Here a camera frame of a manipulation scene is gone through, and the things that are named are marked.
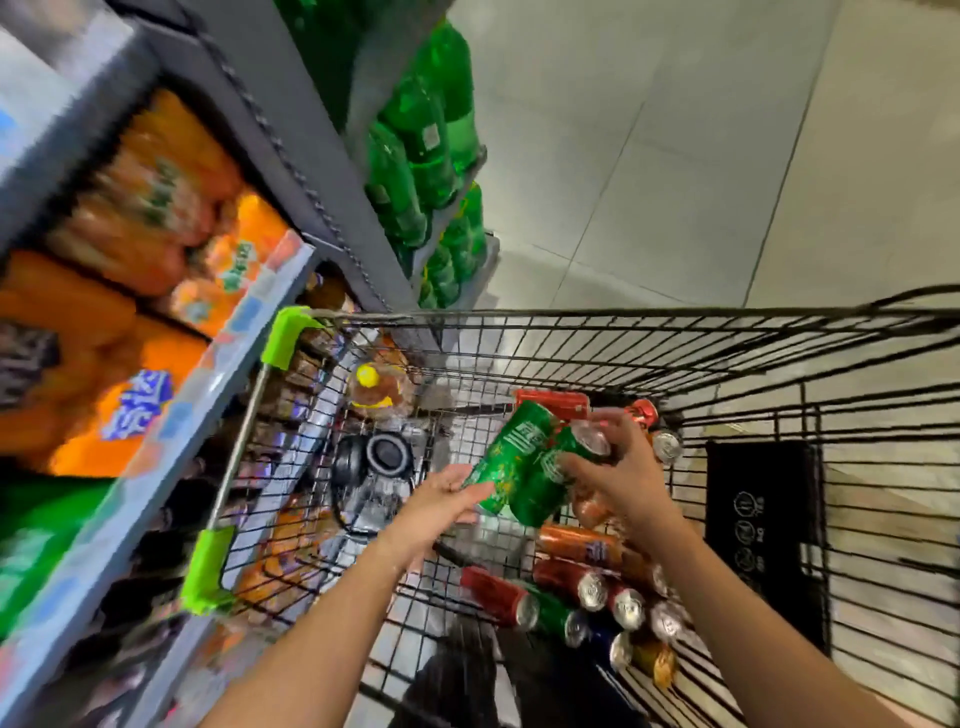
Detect person's right hand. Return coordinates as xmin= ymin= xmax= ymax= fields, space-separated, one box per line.
xmin=554 ymin=408 xmax=682 ymax=558

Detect person's left hand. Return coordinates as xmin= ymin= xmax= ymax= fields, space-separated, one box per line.
xmin=372 ymin=463 xmax=497 ymax=577

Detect cans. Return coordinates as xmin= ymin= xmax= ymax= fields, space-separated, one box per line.
xmin=457 ymin=386 xmax=695 ymax=693

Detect green soda can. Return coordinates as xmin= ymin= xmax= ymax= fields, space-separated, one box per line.
xmin=463 ymin=399 xmax=562 ymax=519
xmin=508 ymin=418 xmax=614 ymax=529

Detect black wire shopping cart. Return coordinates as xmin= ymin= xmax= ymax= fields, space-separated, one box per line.
xmin=179 ymin=283 xmax=960 ymax=728

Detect grey metal shelf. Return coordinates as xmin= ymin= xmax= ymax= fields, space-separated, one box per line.
xmin=0 ymin=0 xmax=500 ymax=728

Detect person's right forearm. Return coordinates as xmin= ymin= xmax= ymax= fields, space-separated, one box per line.
xmin=633 ymin=506 xmax=914 ymax=728

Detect person's left forearm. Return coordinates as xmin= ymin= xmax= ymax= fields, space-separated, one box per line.
xmin=198 ymin=539 xmax=430 ymax=728

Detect black headphones in cart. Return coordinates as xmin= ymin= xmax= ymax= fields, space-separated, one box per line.
xmin=328 ymin=429 xmax=425 ymax=540

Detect person's dark trousers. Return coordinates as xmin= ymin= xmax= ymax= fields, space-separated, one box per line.
xmin=386 ymin=614 xmax=654 ymax=728

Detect amber bottle yellow cap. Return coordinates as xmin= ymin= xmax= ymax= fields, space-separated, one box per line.
xmin=344 ymin=362 xmax=418 ymax=423

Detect row of orange drink bottles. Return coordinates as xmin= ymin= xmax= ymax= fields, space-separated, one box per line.
xmin=224 ymin=487 xmax=354 ymax=631

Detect orange drink multipack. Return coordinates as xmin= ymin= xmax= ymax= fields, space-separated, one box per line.
xmin=0 ymin=249 xmax=213 ymax=479
xmin=44 ymin=88 xmax=292 ymax=340

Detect green drink multipack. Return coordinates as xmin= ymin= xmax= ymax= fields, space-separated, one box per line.
xmin=0 ymin=478 xmax=115 ymax=640

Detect rows of large green bottles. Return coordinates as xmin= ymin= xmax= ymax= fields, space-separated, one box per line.
xmin=273 ymin=0 xmax=490 ymax=310

